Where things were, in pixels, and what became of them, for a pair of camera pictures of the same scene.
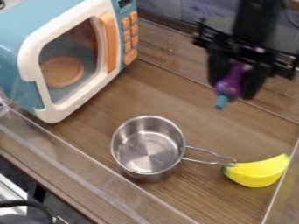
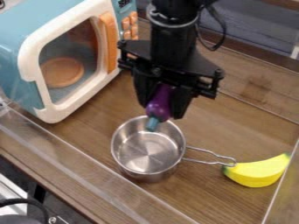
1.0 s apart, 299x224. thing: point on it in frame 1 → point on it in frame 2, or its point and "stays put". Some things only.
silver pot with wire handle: x=149 y=149 stays put
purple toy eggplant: x=230 y=84 → x=158 y=108
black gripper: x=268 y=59 → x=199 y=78
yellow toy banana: x=258 y=174 stays put
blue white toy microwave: x=63 y=51 stays put
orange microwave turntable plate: x=61 y=72 stays put
